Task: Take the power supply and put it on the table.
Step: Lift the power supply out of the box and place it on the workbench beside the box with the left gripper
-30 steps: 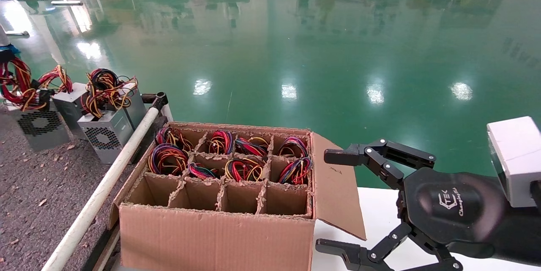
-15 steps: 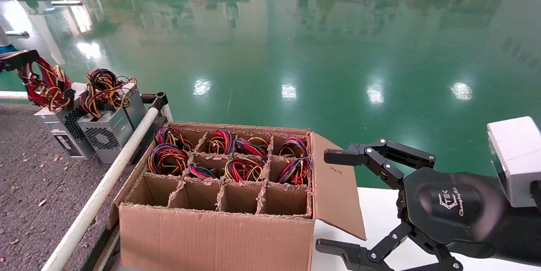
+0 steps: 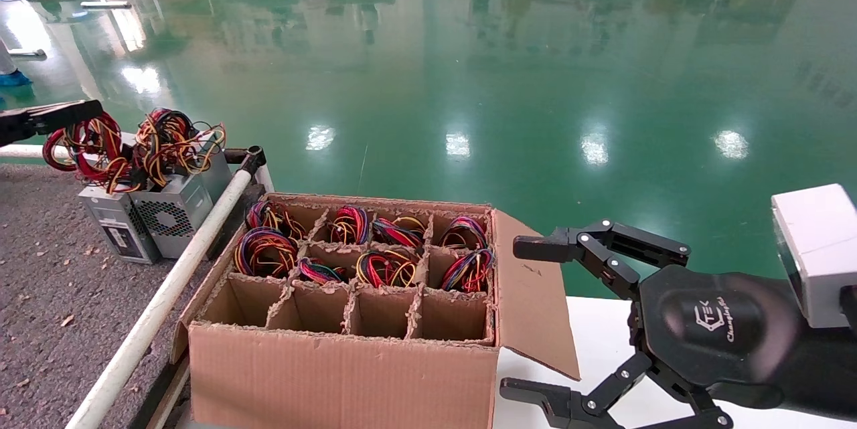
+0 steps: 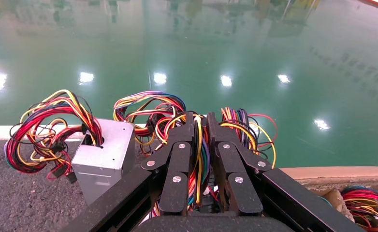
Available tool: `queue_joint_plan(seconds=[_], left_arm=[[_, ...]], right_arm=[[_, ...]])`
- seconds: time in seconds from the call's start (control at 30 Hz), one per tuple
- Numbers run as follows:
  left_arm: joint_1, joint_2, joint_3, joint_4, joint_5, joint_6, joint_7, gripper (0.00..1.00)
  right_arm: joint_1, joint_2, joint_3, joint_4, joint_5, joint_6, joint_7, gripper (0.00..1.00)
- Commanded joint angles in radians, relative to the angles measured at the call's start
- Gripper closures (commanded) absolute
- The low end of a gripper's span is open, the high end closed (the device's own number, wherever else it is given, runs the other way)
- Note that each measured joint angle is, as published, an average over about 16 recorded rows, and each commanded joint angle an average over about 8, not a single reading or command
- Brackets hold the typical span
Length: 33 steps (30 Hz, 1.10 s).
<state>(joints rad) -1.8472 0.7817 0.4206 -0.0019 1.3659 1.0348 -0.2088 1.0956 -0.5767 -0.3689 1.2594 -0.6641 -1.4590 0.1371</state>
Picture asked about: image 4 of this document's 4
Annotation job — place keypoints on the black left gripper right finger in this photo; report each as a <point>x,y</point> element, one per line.
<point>234,166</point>

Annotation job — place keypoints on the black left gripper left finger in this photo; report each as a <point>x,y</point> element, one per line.
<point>176,166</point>

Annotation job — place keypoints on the large brown cardboard box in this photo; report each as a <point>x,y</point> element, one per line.
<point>336,173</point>

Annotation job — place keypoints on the grey felt table mat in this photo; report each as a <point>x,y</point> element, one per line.
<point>22,198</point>

